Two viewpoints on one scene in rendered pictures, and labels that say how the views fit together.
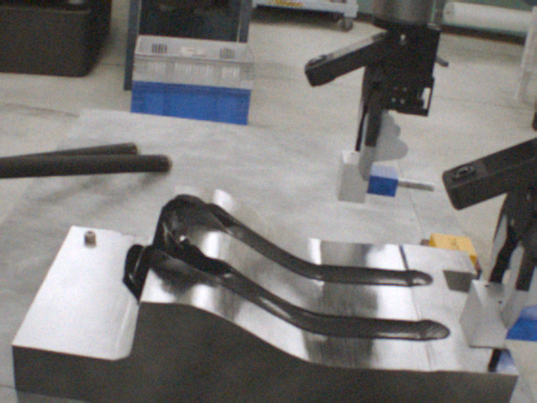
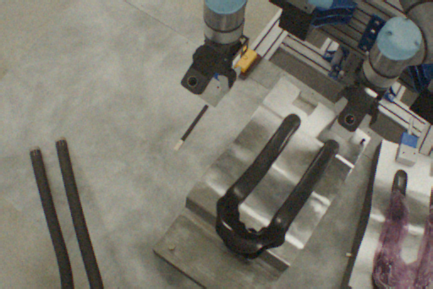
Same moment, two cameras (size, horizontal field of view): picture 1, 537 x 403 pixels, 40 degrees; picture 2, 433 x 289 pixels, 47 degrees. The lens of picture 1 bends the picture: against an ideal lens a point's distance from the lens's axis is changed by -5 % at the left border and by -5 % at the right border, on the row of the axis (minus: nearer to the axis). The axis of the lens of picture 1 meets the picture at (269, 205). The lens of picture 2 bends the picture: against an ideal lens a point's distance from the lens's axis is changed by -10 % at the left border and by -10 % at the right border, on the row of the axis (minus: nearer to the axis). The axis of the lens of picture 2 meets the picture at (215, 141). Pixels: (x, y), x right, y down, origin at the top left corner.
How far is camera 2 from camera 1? 101 cm
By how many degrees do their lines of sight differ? 55
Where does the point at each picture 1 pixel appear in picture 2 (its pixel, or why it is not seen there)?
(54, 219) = (96, 240)
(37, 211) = not seen: hidden behind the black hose
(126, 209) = (101, 193)
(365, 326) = (312, 169)
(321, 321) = (300, 185)
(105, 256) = (192, 247)
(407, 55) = not seen: hidden behind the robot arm
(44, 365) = not seen: outside the picture
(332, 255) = (253, 143)
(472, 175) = (356, 119)
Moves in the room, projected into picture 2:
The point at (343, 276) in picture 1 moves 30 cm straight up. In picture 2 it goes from (271, 149) to (293, 88)
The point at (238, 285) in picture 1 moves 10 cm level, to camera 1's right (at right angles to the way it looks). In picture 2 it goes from (283, 215) to (309, 179)
